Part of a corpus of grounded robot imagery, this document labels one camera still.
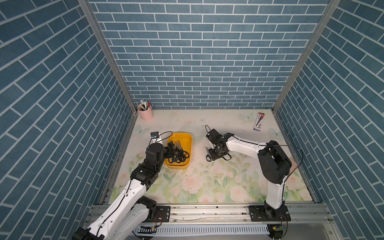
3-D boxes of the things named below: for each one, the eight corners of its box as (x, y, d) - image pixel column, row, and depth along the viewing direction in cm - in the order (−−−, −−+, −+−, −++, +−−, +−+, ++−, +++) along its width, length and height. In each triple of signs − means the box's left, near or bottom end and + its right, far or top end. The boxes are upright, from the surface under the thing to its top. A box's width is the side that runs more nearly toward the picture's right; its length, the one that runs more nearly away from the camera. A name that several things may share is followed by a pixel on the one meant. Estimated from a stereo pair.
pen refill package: (252, 129, 112) (253, 127, 110) (258, 113, 123) (258, 111, 121) (259, 131, 111) (261, 129, 109) (264, 115, 121) (265, 113, 119)
